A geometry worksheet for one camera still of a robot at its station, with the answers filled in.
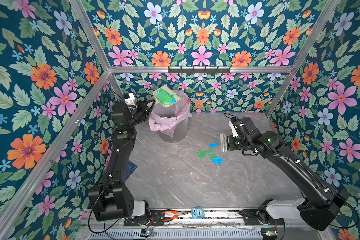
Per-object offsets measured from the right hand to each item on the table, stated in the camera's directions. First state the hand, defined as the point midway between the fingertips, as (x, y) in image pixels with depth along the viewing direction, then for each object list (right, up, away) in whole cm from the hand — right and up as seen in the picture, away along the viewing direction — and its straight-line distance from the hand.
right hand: (227, 140), depth 72 cm
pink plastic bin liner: (-32, +11, +8) cm, 35 cm away
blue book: (-55, -19, +18) cm, 61 cm away
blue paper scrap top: (-2, -6, +29) cm, 30 cm away
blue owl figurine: (-14, -37, +2) cm, 40 cm away
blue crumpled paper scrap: (-1, -15, +21) cm, 25 cm away
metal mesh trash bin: (-36, +17, +27) cm, 48 cm away
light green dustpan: (-25, +22, +6) cm, 34 cm away
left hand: (-34, +21, -5) cm, 40 cm away
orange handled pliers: (-25, -37, +2) cm, 45 cm away
